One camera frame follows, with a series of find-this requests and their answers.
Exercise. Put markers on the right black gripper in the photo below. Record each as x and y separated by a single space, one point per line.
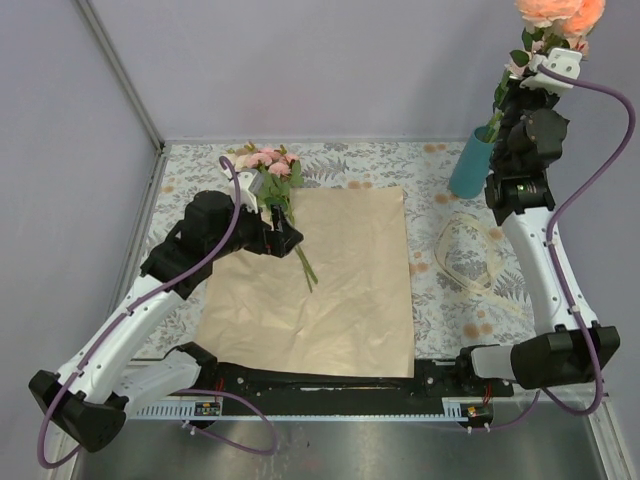
515 90

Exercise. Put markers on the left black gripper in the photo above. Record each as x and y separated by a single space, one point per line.
278 242

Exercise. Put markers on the pink flower bunch green stems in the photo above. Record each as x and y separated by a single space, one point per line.
281 171

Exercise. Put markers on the orange beige wrapping paper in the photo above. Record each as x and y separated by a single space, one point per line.
342 306

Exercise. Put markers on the cream printed ribbon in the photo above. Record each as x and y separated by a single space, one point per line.
476 258

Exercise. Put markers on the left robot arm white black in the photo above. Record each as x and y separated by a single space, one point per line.
94 426

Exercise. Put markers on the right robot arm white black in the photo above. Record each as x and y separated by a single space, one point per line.
570 346

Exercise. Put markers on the teal cylindrical vase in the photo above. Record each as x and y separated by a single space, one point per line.
468 178

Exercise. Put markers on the floral patterned table mat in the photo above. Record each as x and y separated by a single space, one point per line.
446 318

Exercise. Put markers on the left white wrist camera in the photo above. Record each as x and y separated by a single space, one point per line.
247 183

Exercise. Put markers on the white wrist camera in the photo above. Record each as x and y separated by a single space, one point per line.
247 183
560 61

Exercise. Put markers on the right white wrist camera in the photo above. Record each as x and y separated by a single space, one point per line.
560 61

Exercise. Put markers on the left aluminium frame post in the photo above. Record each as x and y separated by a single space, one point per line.
90 16

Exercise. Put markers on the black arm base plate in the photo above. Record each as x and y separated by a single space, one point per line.
430 379

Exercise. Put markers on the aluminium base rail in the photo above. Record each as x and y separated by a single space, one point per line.
600 385

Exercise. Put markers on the white slotted cable duct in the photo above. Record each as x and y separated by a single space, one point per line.
317 406

